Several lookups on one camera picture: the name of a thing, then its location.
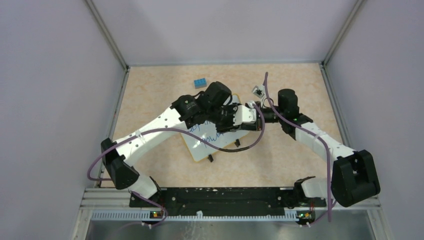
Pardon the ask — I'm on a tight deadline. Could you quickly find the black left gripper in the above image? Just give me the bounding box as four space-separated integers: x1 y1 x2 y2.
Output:
206 102 243 134

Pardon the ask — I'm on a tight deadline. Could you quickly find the yellow-framed whiteboard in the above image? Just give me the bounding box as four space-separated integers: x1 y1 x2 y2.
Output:
175 92 247 162

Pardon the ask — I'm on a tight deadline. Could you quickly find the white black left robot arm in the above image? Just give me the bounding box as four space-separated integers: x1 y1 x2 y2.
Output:
100 81 240 207

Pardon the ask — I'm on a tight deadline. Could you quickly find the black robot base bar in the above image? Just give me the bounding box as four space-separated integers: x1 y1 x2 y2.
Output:
129 186 327 217

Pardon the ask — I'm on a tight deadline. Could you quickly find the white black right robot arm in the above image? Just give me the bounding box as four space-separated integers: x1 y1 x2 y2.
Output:
262 88 381 207

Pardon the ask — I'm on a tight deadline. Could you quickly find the black right board foot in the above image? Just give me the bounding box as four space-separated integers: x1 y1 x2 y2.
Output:
234 139 241 148

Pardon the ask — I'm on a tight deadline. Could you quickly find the blue lego brick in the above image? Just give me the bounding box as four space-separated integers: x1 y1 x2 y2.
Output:
193 78 207 89

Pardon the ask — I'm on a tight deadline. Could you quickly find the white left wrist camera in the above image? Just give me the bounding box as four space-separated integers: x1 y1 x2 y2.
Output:
233 105 258 131

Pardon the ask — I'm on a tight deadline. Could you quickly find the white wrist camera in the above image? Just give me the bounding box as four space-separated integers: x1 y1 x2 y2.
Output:
233 105 258 131
252 85 267 107

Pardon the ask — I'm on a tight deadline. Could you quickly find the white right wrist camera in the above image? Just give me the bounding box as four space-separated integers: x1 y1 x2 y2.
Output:
252 85 267 107

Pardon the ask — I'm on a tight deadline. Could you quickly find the white cable duct strip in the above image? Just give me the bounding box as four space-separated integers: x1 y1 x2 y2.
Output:
91 210 299 222

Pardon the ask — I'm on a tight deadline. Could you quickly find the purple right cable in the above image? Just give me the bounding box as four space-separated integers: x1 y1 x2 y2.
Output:
263 71 334 228

